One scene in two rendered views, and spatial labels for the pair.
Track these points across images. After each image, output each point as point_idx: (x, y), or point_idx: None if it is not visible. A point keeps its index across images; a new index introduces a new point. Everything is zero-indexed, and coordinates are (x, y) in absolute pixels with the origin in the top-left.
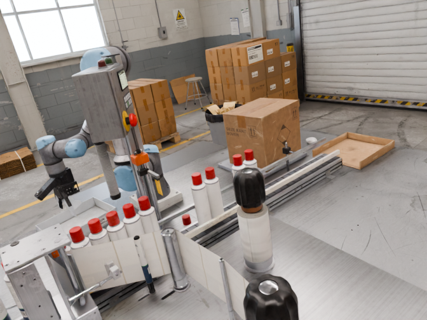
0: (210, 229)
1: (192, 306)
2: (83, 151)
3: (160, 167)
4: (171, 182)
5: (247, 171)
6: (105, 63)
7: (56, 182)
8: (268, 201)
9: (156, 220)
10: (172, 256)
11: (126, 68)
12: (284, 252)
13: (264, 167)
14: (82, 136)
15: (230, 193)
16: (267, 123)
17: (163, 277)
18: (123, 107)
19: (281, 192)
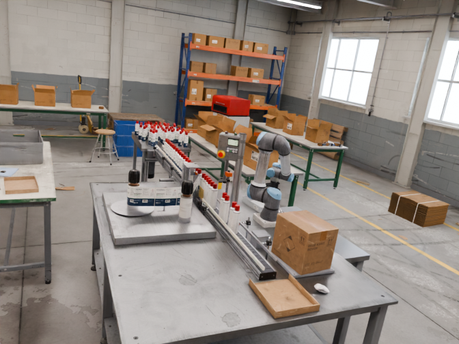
0: (216, 218)
1: (176, 207)
2: (270, 175)
3: (269, 204)
4: None
5: (188, 180)
6: (225, 132)
7: (270, 183)
8: (227, 235)
9: (212, 194)
10: None
11: (272, 147)
12: (184, 225)
13: (247, 228)
14: (279, 171)
15: None
16: (279, 221)
17: (195, 207)
18: (223, 149)
19: (233, 240)
